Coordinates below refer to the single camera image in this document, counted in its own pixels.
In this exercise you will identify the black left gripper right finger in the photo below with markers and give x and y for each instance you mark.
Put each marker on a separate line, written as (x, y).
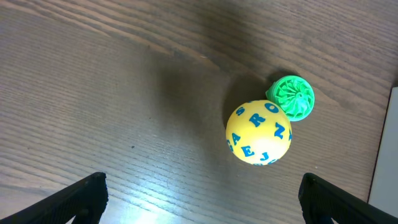
(323, 202)

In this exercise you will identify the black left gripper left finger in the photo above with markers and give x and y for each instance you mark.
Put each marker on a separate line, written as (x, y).
(82, 202)

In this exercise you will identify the yellow ball with blue letters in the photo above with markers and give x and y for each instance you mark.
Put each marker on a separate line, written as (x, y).
(258, 132)

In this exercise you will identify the white cardboard box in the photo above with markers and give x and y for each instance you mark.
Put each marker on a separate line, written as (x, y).
(383, 194)

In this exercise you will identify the green lattice plastic ball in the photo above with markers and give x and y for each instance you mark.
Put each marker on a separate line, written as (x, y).
(294, 95)

